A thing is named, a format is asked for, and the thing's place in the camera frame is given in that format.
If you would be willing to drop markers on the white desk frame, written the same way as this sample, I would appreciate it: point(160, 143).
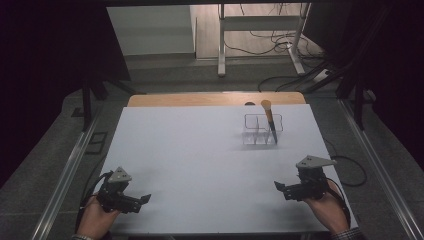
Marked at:
point(260, 23)

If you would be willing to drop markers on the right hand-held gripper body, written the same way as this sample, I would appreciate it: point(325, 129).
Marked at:
point(310, 183)

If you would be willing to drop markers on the black metal stand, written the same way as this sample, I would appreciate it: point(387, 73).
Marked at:
point(87, 103)
point(359, 100)

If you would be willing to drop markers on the white power strip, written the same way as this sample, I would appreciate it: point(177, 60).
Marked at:
point(321, 75)

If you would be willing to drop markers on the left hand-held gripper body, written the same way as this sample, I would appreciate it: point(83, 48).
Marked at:
point(115, 196)

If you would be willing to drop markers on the person's left sleeve cuff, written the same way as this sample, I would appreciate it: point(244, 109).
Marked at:
point(81, 237)

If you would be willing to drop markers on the black square floor frames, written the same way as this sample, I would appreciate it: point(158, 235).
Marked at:
point(96, 142)

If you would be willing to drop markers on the dark table grommet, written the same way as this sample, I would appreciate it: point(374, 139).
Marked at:
point(249, 103)

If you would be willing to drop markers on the wooden table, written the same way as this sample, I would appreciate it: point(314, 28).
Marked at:
point(200, 99)

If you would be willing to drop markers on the aluminium rail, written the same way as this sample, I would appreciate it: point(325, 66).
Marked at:
point(376, 156)
point(66, 166)

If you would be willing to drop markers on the white board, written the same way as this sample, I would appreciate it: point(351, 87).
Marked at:
point(186, 150)

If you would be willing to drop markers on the person's right hand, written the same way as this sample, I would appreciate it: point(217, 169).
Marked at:
point(328, 210)

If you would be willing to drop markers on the white panel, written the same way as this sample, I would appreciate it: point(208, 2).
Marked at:
point(150, 30)

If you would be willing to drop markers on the black curtain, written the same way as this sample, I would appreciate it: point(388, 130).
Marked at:
point(40, 83)
point(396, 66)

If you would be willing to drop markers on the person's left hand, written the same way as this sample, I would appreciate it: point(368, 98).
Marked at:
point(95, 220)

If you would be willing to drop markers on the clear acrylic organizer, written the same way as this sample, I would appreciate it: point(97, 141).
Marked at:
point(256, 131)

